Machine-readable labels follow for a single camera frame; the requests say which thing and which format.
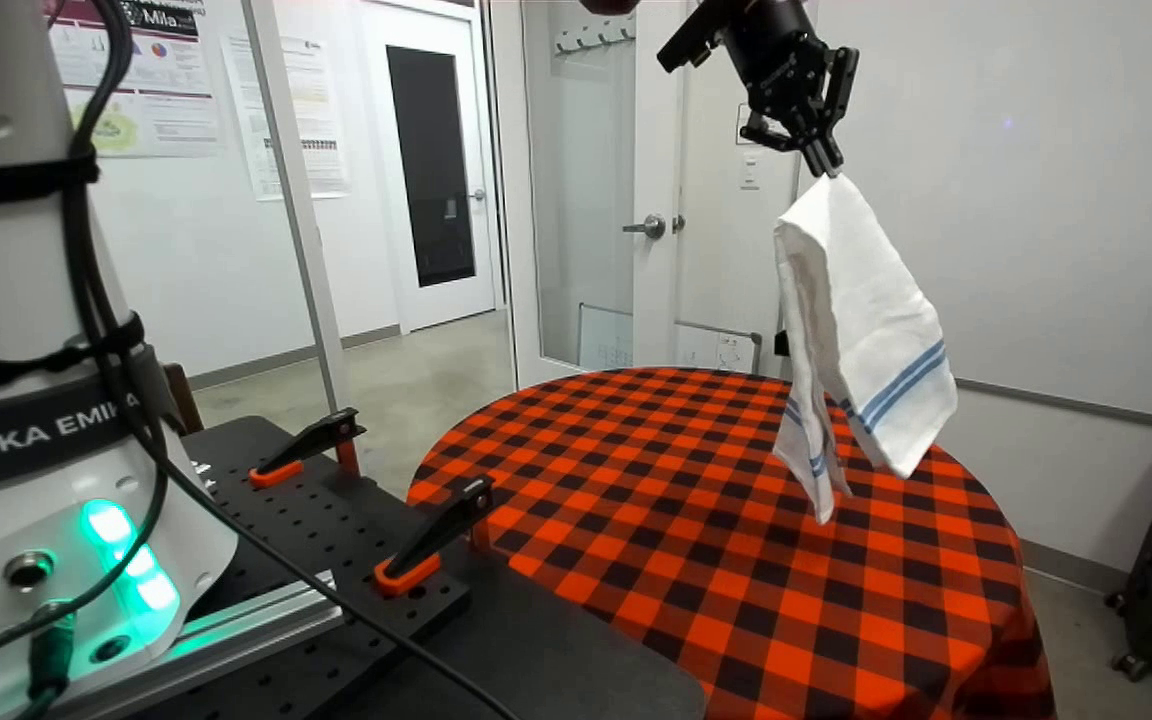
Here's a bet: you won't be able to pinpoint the white door with dark window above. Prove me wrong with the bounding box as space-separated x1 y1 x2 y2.
358 0 503 338

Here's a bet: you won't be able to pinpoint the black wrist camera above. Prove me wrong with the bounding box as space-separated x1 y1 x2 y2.
652 6 731 79

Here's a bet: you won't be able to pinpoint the green cable plug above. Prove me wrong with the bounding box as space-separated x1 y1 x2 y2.
26 612 80 720

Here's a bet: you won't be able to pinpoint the white paper notices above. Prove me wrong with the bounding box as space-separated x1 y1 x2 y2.
220 31 354 202

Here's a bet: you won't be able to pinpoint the black perforated mounting board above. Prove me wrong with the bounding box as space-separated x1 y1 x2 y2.
131 413 709 720

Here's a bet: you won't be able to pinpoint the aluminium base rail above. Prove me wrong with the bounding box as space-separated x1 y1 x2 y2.
60 569 354 720

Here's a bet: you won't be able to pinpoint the orange black plaid tablecloth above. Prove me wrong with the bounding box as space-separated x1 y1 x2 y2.
403 366 1062 720

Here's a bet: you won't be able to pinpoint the poster on glass wall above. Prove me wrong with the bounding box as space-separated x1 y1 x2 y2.
49 0 230 163

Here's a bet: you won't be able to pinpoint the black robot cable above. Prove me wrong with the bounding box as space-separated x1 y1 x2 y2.
0 0 521 720

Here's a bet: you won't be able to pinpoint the small leaning whiteboard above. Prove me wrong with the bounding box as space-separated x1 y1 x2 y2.
673 319 763 379

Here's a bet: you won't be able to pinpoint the aluminium frame post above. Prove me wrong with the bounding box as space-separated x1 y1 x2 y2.
238 0 354 421

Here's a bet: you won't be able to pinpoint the white towel with blue stripes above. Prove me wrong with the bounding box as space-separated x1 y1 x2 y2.
770 172 966 529

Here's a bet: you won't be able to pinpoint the wall coat hooks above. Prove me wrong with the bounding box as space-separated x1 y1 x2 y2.
551 17 642 59

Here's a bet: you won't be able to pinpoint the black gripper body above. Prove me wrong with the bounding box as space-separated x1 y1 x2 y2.
703 0 834 133

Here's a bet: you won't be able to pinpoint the white light switch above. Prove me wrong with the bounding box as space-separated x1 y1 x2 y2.
731 149 770 202

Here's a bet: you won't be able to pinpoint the black orange spring clamp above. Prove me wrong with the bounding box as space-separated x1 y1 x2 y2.
372 472 501 599
247 408 368 498

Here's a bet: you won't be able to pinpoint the silver door lever handle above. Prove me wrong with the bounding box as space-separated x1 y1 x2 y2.
620 214 673 244

